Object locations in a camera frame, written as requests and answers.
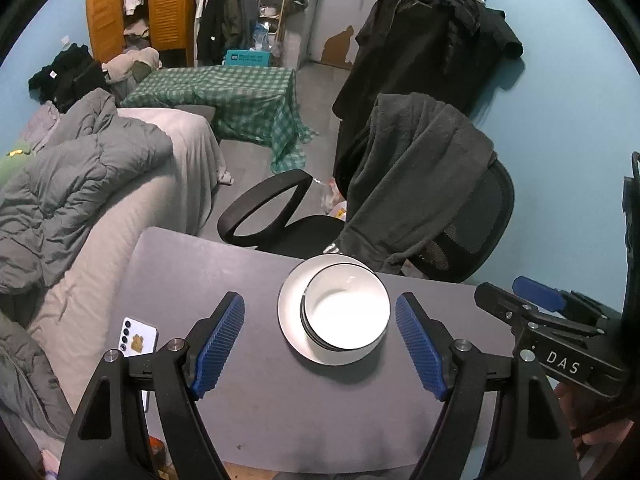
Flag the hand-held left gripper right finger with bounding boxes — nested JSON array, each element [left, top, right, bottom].
[[395, 292, 583, 480]]

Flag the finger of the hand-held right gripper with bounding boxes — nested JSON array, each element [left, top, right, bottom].
[[474, 282, 538, 336], [512, 276, 608, 333]]

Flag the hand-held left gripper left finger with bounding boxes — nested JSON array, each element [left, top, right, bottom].
[[59, 291, 246, 480]]

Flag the white plate with black rim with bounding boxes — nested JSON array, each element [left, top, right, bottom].
[[277, 255, 391, 366]]

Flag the person's right hand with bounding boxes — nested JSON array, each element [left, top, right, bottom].
[[554, 382, 632, 462]]

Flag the black mesh office chair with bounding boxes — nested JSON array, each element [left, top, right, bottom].
[[217, 157, 516, 283]]

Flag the white smartphone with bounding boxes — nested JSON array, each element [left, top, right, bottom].
[[117, 317, 159, 361]]

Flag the bed with grey sheet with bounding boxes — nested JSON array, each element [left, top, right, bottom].
[[27, 107, 233, 411]]

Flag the dark grey fleece hoodie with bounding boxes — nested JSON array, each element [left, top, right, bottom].
[[345, 92, 497, 275]]

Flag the plastic bag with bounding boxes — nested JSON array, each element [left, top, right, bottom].
[[320, 177, 349, 220]]

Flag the dark grey padded jacket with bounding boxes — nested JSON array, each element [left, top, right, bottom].
[[0, 305, 73, 441]]

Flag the grey duvet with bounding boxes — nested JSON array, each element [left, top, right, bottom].
[[0, 89, 174, 293]]

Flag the green checked tablecloth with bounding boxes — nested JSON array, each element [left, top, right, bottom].
[[121, 66, 318, 173]]

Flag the black hanging coats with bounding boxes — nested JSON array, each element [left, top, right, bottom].
[[334, 0, 524, 196]]

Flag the green pillow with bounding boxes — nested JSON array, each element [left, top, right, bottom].
[[0, 147, 33, 181]]

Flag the blue plastic crate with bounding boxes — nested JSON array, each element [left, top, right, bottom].
[[225, 49, 275, 67]]

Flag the beige clothes pile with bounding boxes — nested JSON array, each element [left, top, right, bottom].
[[102, 47, 162, 86]]

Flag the black bag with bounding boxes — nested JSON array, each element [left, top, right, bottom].
[[28, 44, 107, 113]]

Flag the black hanging jacket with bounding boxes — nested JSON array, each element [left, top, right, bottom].
[[196, 0, 233, 63]]

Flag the dark green hanging jacket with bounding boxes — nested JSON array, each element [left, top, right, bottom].
[[222, 0, 258, 53]]

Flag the grey door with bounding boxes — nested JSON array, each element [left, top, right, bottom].
[[305, 0, 401, 67]]

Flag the wooden louvred wardrobe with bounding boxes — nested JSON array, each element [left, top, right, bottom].
[[84, 0, 197, 63]]

